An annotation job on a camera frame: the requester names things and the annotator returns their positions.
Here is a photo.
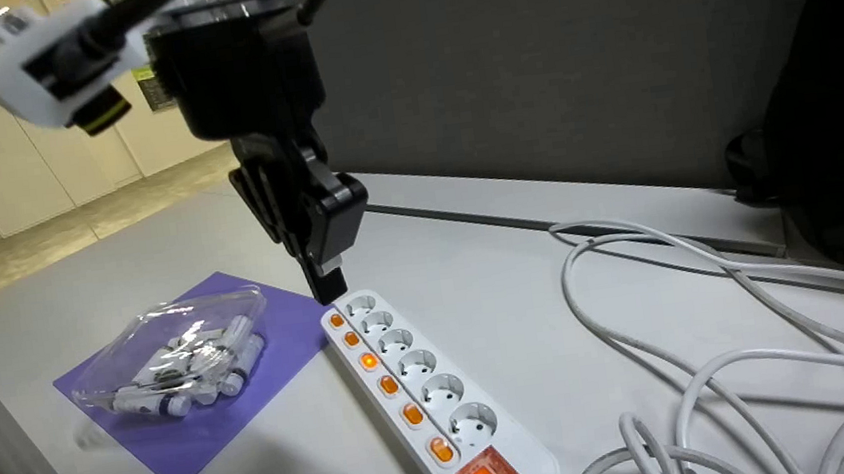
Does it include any small wall sign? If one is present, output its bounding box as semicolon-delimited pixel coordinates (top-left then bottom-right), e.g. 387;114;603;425
130;62;178;116

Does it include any white power strip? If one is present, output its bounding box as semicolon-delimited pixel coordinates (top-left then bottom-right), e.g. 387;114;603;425
316;268;561;474

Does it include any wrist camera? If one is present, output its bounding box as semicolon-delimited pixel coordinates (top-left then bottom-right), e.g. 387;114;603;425
0;0;161;149

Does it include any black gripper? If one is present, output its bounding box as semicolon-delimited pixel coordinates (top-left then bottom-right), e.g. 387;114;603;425
142;0;382;325

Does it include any black cable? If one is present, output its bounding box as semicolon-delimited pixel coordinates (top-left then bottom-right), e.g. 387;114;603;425
365;154;789;309

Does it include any clear plastic bowl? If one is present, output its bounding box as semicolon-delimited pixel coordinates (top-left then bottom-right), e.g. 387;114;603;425
61;283;281;432

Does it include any purple mat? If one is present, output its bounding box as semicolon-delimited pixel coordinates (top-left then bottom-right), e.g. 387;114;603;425
42;259;348;474

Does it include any grey partition panel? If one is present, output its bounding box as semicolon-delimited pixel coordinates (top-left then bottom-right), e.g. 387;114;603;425
297;0;844;238

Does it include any white cable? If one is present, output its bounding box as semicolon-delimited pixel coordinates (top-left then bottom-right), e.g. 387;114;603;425
533;187;844;474

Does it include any heap of white tubes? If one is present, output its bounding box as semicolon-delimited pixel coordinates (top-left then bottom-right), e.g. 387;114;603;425
102;313;273;426

